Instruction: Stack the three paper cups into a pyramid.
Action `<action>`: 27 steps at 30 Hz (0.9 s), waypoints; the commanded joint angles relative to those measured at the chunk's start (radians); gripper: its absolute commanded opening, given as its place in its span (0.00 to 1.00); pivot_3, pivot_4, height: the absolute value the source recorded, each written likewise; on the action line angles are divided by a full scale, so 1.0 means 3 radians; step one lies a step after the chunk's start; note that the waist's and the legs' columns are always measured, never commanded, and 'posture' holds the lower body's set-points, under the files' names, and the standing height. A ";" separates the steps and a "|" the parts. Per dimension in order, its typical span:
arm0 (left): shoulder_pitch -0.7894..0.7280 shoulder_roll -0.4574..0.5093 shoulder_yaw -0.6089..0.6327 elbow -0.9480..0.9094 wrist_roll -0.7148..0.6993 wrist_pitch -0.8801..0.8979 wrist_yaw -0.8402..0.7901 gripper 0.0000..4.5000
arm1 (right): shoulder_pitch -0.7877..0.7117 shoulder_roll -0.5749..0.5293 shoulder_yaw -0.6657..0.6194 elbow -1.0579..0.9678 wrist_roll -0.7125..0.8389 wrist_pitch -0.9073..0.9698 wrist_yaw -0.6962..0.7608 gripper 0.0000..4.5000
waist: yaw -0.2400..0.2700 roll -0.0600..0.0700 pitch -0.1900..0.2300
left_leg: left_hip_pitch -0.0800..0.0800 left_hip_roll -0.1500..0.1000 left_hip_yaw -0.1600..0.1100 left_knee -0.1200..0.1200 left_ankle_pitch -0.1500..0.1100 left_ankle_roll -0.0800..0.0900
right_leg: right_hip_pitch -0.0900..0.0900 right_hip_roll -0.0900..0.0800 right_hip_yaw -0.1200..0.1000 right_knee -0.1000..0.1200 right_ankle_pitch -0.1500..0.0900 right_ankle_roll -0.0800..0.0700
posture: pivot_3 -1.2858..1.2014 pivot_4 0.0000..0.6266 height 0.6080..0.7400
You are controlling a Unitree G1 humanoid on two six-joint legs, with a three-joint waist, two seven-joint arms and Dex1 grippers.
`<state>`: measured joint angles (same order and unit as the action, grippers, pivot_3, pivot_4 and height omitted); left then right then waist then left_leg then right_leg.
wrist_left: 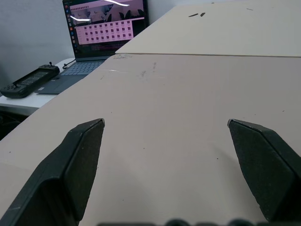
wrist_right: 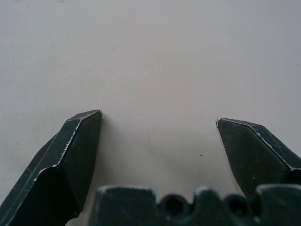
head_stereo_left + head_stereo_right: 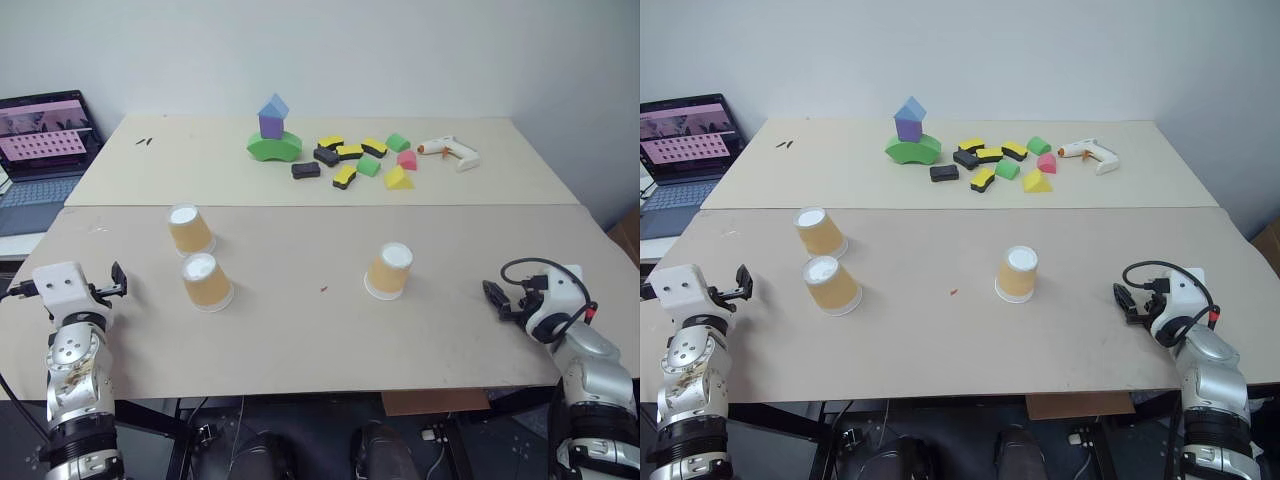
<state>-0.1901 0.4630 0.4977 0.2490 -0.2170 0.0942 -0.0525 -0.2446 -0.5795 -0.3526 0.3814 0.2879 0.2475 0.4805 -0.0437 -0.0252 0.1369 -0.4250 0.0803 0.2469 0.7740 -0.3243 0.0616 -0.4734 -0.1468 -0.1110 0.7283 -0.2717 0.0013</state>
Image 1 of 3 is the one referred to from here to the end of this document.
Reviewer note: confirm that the grey open laptop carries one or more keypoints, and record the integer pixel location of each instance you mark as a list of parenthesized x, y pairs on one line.
[(98, 42)]

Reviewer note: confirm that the white side table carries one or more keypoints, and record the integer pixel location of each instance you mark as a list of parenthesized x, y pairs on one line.
[(28, 99)]

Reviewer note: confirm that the black handheld game controller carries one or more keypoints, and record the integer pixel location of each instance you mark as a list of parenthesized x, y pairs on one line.
[(29, 81)]

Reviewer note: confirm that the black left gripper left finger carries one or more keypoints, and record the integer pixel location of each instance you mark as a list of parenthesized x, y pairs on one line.
[(58, 179)]

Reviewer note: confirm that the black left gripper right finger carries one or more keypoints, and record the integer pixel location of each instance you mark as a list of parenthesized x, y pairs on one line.
[(270, 169)]

